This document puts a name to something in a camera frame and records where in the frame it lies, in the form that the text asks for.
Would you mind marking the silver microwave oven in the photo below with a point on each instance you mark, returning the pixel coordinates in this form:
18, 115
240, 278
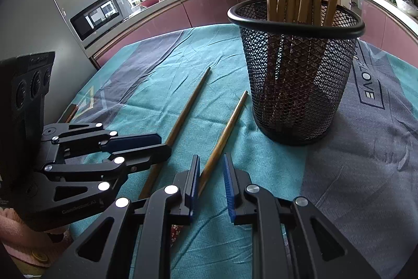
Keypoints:
94, 18

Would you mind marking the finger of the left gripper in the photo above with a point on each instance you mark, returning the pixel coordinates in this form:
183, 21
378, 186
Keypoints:
142, 158
130, 140

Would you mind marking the teal grey tablecloth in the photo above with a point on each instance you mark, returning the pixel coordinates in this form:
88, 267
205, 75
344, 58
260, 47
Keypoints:
362, 175

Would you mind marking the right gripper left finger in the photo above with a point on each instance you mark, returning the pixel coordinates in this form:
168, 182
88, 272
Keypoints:
187, 183

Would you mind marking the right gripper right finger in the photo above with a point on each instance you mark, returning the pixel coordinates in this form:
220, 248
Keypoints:
243, 206

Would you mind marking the black mesh cup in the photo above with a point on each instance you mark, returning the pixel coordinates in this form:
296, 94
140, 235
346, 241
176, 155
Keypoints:
297, 72

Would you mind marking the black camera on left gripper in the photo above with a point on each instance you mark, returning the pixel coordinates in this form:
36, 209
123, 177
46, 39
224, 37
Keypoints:
25, 81

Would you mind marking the left hand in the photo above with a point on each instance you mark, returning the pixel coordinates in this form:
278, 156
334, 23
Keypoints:
35, 248

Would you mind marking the chopstick with red patterned end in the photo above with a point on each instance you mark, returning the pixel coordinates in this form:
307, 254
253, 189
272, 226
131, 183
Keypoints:
156, 169

